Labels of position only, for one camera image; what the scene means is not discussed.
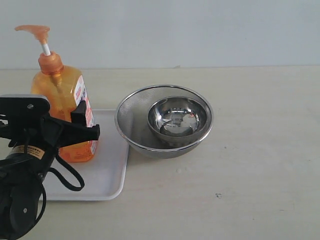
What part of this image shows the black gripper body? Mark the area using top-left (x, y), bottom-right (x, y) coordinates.
top-left (0, 113), bottom-right (100, 148)

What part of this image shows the orange dish soap pump bottle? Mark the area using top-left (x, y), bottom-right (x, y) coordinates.
top-left (14, 24), bottom-right (98, 163)

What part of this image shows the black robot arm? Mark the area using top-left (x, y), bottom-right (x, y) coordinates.
top-left (0, 97), bottom-right (100, 240)

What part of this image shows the steel mesh colander bowl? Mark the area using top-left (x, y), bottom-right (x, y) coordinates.
top-left (114, 84), bottom-right (214, 159)

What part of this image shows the small stainless steel bowl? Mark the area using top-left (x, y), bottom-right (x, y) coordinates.
top-left (147, 95), bottom-right (209, 146)

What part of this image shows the white rectangular plastic tray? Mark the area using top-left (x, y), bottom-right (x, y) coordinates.
top-left (43, 109), bottom-right (129, 201)

